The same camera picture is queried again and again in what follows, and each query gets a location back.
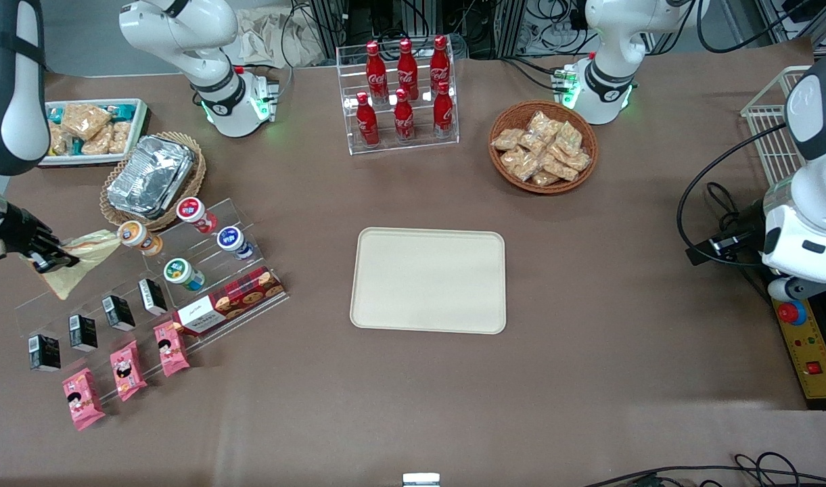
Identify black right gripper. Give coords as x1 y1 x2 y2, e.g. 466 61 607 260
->
0 202 79 275

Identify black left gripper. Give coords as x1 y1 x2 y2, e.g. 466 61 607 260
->
686 202 768 266

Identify triangle sandwich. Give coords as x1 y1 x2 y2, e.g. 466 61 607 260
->
34 229 123 301

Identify beige rectangular tray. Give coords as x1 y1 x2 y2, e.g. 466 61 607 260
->
350 227 507 335

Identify small black drink carton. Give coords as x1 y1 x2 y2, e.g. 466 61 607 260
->
69 315 99 352
28 334 62 373
102 295 136 332
138 278 168 317

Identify orange lid yogurt cup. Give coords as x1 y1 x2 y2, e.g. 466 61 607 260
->
116 221 164 256

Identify stacked aluminium foil containers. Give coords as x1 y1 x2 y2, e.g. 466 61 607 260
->
107 135 197 219

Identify green lid yogurt cup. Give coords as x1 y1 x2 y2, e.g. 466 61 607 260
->
164 258 207 292

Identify large wrapped rice cracker pack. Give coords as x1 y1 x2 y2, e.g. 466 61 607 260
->
61 103 112 141

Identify pink snack packet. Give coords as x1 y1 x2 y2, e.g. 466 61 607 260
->
154 321 191 378
110 340 148 402
62 368 106 432

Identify yellow emergency stop box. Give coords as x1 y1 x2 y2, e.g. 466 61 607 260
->
771 298 826 410

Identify red lid yogurt cup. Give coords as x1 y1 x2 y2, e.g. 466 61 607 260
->
177 197 219 234

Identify oval brown wicker basket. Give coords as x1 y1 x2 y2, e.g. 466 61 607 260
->
99 131 207 233

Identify white rectangular plastic bin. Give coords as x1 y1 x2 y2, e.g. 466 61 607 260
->
39 99 149 168

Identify blue lid yogurt cup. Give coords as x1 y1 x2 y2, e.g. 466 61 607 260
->
216 226 255 261

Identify red tartan cookie box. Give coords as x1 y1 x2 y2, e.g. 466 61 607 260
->
173 265 286 337

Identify round brown wicker basket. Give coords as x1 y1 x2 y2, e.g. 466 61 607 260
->
488 100 599 195

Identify red cola bottle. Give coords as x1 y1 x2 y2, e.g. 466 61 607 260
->
356 92 380 147
394 89 415 143
433 81 454 138
430 35 451 92
397 39 419 101
366 41 388 103

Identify beige crumpled cloth bag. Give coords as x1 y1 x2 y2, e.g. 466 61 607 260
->
235 8 325 68

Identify aluminium equipment rack frames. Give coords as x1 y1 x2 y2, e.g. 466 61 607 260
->
308 0 589 60

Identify clear acrylic bottle rack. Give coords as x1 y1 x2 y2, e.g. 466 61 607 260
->
336 35 460 156

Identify black coiled cable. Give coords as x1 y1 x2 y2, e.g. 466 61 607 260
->
706 181 743 232

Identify black looping gripper cable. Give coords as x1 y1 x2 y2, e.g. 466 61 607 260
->
676 122 789 269

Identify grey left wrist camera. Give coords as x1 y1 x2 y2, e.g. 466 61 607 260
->
766 276 814 303

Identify white wire basket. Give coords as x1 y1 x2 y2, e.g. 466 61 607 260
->
740 66 812 187

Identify black floor cable bundle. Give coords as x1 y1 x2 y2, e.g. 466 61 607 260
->
582 452 826 487

